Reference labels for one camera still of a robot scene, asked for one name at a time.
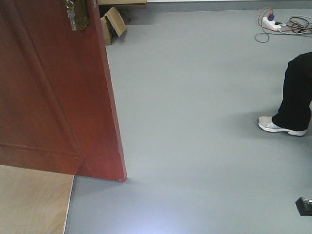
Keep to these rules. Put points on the hanging keys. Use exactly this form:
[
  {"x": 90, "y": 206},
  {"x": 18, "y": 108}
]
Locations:
[{"x": 71, "y": 13}]

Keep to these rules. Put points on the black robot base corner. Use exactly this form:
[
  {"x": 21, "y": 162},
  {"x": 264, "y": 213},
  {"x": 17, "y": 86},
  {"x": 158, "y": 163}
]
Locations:
[{"x": 304, "y": 206}]

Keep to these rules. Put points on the white power strip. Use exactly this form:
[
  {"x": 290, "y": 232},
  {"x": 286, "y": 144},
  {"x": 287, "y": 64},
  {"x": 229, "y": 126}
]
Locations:
[{"x": 272, "y": 25}]

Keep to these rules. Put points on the seated person black trousers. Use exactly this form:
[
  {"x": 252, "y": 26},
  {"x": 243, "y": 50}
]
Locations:
[{"x": 294, "y": 113}]

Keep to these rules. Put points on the open cardboard box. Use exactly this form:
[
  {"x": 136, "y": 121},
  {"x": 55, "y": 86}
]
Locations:
[{"x": 112, "y": 22}]

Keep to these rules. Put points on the brown wooden door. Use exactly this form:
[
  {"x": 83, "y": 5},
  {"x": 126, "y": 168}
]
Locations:
[{"x": 57, "y": 107}]

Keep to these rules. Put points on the plywood floor board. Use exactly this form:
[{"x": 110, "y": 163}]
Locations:
[{"x": 33, "y": 202}]

